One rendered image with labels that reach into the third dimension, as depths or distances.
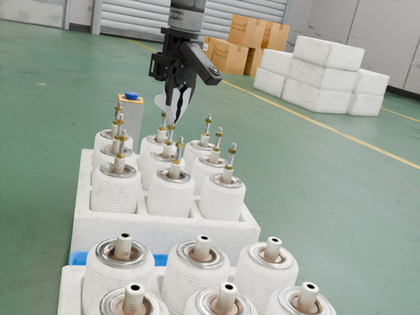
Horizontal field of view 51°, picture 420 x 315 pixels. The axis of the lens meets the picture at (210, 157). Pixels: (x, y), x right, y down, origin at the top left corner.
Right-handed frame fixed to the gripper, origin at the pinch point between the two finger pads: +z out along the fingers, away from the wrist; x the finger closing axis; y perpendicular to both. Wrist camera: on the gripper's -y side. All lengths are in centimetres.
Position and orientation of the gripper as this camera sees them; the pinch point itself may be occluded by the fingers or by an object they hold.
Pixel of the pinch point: (175, 120)
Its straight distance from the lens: 102.7
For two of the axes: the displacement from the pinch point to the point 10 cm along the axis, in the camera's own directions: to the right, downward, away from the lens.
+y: -7.9, -3.4, 5.1
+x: -5.8, 1.5, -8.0
